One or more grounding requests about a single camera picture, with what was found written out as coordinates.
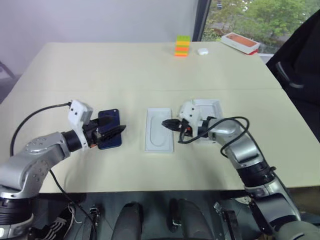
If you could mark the green orange yellow block stack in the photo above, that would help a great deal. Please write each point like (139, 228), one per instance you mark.
(182, 46)

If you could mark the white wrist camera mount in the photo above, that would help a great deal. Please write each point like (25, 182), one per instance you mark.
(190, 113)
(78, 113)

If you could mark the dark blue phone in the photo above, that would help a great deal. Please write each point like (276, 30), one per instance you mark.
(113, 113)

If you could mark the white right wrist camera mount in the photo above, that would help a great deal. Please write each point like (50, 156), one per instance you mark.
(190, 113)

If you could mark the white earbud case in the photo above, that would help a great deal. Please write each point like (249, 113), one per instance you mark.
(202, 51)

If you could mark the black office chair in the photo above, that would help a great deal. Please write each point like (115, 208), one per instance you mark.
(297, 70)

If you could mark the white and red phone box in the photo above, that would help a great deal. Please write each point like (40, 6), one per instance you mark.
(241, 43)

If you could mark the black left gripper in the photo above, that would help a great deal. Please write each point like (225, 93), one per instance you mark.
(91, 133)

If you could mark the dark rounded shape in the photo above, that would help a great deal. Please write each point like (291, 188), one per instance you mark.
(130, 221)

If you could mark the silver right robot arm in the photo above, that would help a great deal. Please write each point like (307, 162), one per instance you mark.
(247, 152)

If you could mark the grey metal frame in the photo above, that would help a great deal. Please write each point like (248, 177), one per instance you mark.
(5, 71)

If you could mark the white phone box lid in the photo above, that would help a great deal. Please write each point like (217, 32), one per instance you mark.
(212, 107)

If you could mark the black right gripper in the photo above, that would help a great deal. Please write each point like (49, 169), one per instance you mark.
(186, 128)

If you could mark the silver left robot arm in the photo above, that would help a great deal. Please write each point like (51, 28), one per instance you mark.
(32, 160)

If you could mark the white phone box base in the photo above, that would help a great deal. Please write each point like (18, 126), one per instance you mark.
(157, 140)

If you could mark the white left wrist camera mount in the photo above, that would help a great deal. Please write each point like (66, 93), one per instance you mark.
(78, 113)

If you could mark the dark window frame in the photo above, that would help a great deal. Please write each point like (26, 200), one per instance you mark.
(200, 20)

